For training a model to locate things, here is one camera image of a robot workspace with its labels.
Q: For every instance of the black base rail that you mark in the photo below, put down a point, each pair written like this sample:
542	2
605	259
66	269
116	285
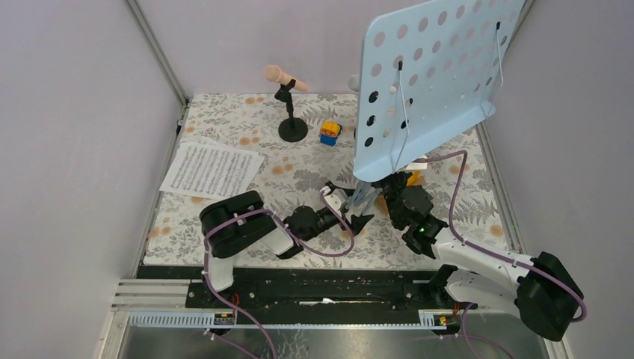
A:
328	296

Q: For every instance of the blue yellow toy figure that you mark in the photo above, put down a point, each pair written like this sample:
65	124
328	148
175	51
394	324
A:
329	133

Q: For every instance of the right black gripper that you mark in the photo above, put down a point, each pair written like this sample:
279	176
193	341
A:
401	173

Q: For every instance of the sheet music page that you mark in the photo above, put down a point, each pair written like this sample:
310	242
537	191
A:
211	171

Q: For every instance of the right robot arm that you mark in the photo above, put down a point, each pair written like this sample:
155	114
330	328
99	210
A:
537	290

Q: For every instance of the light blue music stand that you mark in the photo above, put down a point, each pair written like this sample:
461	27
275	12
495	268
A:
427	73

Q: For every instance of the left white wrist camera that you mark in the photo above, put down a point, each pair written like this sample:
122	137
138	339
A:
337	199

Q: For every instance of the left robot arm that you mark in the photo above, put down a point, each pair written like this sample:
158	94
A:
231	226

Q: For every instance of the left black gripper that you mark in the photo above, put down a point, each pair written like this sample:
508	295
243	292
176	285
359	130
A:
357	222

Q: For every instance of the pink toy microphone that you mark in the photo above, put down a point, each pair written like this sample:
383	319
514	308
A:
274	74

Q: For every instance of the white toy microphone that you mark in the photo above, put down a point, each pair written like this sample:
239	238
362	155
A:
354	83

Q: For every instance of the yellow toy block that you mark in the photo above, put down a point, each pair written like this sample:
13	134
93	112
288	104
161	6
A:
414	179

